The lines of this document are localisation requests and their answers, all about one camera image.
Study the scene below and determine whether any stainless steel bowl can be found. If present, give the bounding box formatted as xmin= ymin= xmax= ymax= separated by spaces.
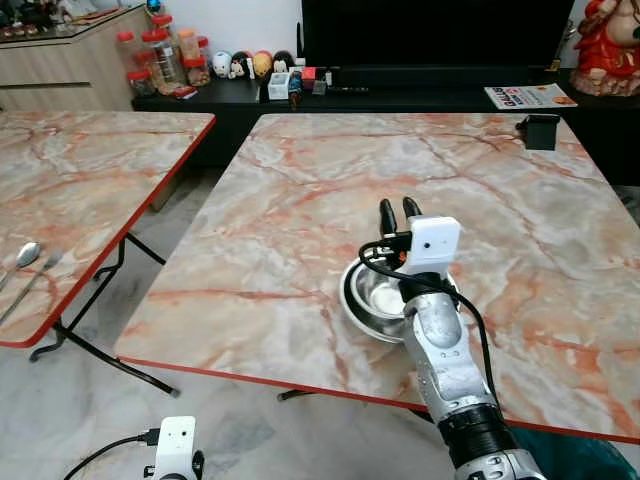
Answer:
xmin=340 ymin=257 xmax=462 ymax=345

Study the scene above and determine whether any black tv console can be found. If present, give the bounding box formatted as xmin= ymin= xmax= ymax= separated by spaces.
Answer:
xmin=132 ymin=66 xmax=640 ymax=187

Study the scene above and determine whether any marble pattern folding table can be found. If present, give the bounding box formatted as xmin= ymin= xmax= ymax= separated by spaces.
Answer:
xmin=113 ymin=111 xmax=640 ymax=445
xmin=0 ymin=110 xmax=218 ymax=398

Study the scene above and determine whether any small black box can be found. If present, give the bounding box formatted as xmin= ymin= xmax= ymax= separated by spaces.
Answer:
xmin=516 ymin=114 xmax=562 ymax=152

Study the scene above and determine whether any printed magazine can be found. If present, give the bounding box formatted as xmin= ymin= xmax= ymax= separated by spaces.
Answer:
xmin=484 ymin=83 xmax=579 ymax=110

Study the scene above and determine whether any small white box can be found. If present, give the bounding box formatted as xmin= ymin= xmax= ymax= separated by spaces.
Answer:
xmin=267 ymin=72 xmax=294 ymax=102

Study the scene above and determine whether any black television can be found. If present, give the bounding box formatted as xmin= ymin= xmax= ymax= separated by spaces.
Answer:
xmin=301 ymin=0 xmax=577 ymax=70

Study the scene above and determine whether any yellow round figurine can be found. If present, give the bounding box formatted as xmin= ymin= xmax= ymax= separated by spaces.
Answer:
xmin=252 ymin=50 xmax=275 ymax=78

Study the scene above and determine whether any dark teal bin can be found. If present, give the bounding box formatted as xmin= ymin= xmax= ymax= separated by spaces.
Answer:
xmin=504 ymin=424 xmax=640 ymax=480

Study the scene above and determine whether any white round figurine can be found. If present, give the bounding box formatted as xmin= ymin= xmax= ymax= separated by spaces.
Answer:
xmin=211 ymin=50 xmax=233 ymax=80

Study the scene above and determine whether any metal fork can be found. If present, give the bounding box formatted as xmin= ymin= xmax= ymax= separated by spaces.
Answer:
xmin=0 ymin=249 xmax=64 ymax=327

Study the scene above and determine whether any red laughing buddha statue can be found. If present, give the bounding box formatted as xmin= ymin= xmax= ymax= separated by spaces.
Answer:
xmin=571 ymin=0 xmax=640 ymax=98

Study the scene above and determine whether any clear jar orange lid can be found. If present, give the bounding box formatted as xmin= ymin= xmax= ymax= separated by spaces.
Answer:
xmin=177 ymin=28 xmax=200 ymax=61

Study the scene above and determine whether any large clear jar red lid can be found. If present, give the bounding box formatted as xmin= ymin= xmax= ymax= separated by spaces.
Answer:
xmin=149 ymin=28 xmax=187 ymax=92

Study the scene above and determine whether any metal spoon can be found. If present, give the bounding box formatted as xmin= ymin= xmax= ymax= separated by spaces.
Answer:
xmin=0 ymin=241 xmax=44 ymax=292

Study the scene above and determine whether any short clear jar red lid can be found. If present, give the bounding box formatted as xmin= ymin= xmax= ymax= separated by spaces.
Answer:
xmin=132 ymin=68 xmax=160 ymax=99

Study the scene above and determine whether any slim clear jar red lid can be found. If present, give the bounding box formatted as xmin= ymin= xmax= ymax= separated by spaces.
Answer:
xmin=116 ymin=30 xmax=142 ymax=73

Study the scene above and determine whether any light wooden drawer cabinet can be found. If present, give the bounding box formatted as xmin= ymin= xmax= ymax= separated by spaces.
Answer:
xmin=0 ymin=4 xmax=153 ymax=114

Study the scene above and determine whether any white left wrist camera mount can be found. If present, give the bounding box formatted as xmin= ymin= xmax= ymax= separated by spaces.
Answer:
xmin=152 ymin=416 xmax=199 ymax=480

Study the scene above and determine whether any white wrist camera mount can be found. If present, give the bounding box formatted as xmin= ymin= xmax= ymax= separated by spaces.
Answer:
xmin=404 ymin=215 xmax=464 ymax=278
xmin=152 ymin=416 xmax=199 ymax=480

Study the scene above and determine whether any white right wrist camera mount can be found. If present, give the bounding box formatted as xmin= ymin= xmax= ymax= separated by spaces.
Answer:
xmin=404 ymin=215 xmax=464 ymax=278

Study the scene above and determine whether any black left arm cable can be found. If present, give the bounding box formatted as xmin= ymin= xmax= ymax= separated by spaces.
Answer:
xmin=62 ymin=429 xmax=162 ymax=480

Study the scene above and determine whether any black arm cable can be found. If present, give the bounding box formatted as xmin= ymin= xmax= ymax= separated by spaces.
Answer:
xmin=62 ymin=429 xmax=162 ymax=480
xmin=357 ymin=233 xmax=502 ymax=403

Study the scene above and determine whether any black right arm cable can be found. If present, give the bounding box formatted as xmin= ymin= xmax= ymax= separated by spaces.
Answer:
xmin=357 ymin=233 xmax=502 ymax=403

